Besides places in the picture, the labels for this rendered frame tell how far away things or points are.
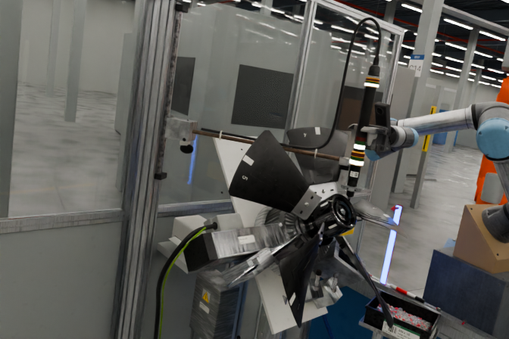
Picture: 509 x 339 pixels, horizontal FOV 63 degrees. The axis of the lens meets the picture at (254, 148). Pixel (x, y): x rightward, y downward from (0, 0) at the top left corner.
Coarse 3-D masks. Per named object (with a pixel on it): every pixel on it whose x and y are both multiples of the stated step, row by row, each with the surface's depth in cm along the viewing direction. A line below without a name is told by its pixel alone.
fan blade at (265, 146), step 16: (256, 144) 123; (272, 144) 125; (256, 160) 123; (272, 160) 124; (288, 160) 126; (240, 176) 121; (256, 176) 122; (272, 176) 124; (288, 176) 126; (240, 192) 121; (256, 192) 123; (272, 192) 125; (288, 192) 127; (304, 192) 128; (288, 208) 128
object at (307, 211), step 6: (306, 192) 129; (312, 192) 129; (306, 198) 130; (318, 198) 131; (300, 204) 130; (312, 204) 131; (294, 210) 130; (300, 210) 130; (306, 210) 131; (312, 210) 131; (300, 216) 130; (306, 216) 131
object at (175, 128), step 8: (168, 120) 147; (176, 120) 147; (184, 120) 147; (192, 120) 151; (168, 128) 148; (176, 128) 147; (184, 128) 146; (192, 128) 148; (168, 136) 148; (176, 136) 147; (184, 136) 147; (192, 136) 150
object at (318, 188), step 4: (320, 184) 140; (324, 184) 140; (328, 184) 139; (332, 184) 139; (312, 188) 140; (316, 188) 140; (320, 188) 139; (324, 188) 139; (328, 188) 139; (332, 188) 138; (336, 188) 138; (320, 192) 138; (328, 192) 138; (332, 192) 138; (336, 192) 137; (320, 196) 138; (324, 196) 137; (328, 196) 137
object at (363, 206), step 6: (354, 204) 155; (360, 204) 156; (366, 204) 158; (372, 204) 160; (360, 210) 148; (366, 210) 150; (372, 210) 153; (378, 210) 156; (360, 216) 139; (366, 216) 141; (372, 216) 145; (378, 216) 148; (384, 216) 152; (378, 222) 141; (384, 222) 145; (390, 222) 149; (390, 228) 143; (396, 228) 148; (402, 234) 146
